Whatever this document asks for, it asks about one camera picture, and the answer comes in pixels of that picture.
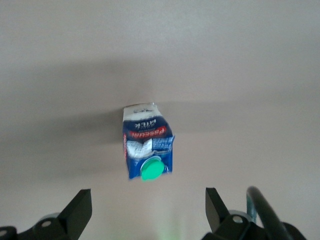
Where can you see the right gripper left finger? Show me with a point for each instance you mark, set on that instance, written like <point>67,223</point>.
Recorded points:
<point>72,217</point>

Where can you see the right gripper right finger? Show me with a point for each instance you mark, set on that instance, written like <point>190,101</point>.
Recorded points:
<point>220,222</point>

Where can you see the blue milk carton green cap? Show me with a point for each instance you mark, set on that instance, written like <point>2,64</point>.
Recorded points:
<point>150,135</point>

